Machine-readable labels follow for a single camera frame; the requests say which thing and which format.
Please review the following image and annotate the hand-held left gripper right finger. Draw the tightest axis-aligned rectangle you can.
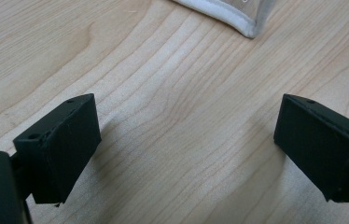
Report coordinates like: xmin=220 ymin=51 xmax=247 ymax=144
xmin=273 ymin=93 xmax=349 ymax=203

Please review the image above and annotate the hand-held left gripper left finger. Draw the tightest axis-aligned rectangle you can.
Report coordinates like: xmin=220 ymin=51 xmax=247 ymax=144
xmin=12 ymin=92 xmax=102 ymax=204

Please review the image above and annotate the clear plastic bag white trim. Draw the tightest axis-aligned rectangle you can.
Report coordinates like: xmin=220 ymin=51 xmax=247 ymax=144
xmin=172 ymin=0 xmax=276 ymax=39

